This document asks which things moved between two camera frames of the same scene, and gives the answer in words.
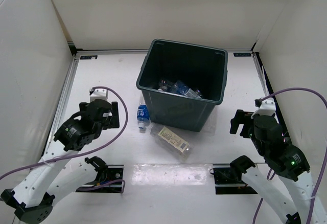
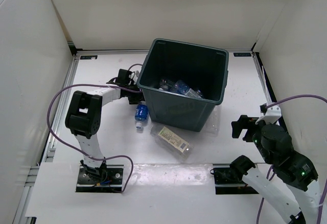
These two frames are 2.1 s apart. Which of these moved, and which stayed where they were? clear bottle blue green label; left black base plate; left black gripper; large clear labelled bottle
Moved: left black gripper
Stayed: large clear labelled bottle; clear bottle blue green label; left black base plate
